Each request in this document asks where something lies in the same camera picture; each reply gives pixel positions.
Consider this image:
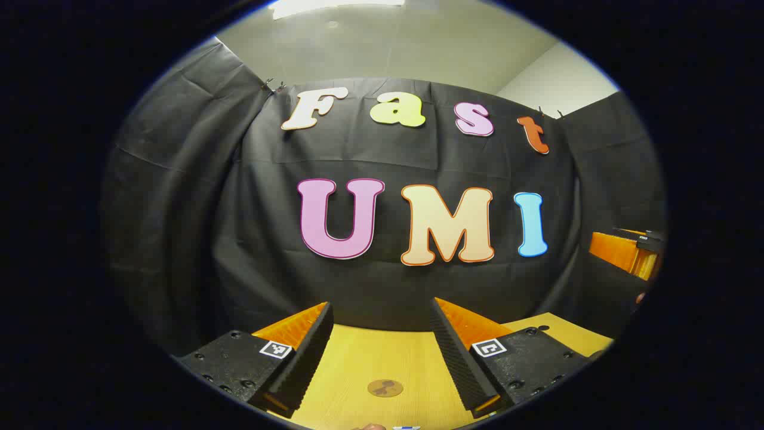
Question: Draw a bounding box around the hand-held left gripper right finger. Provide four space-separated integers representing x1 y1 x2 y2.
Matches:
430 297 593 419

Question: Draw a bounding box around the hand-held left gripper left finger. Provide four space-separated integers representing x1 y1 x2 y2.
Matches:
173 302 334 419

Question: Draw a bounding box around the wooden desktop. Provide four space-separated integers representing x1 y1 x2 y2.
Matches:
267 312 615 430

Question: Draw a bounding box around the black backdrop cloth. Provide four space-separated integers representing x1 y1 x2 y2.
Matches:
100 37 667 359

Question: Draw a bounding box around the round wooden coaster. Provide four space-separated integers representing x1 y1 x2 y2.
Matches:
367 379 404 398

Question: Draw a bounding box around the ceiling light panel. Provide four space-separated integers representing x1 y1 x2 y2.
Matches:
272 0 406 20

